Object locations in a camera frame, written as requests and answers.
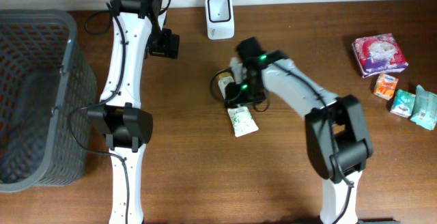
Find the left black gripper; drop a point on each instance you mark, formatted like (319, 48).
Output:
(168, 45)

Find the red purple tissue pack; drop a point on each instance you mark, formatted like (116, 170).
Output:
(378, 54)

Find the teal small tissue pack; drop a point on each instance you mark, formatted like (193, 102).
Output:
(403, 103)

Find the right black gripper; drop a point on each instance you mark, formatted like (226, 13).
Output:
(237, 91)

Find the mint green wipes pack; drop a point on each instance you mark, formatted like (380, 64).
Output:
(424, 110)

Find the orange small tissue pack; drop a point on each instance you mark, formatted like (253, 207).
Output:
(385, 86)

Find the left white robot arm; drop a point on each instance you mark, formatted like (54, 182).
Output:
(138, 32)

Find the white barcode scanner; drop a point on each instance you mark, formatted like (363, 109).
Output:
(219, 19)

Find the white bamboo print tube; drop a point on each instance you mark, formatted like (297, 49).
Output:
(241, 118)

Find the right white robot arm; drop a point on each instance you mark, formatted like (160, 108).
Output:
(337, 135)

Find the grey plastic mesh basket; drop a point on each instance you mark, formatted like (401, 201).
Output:
(45, 80)

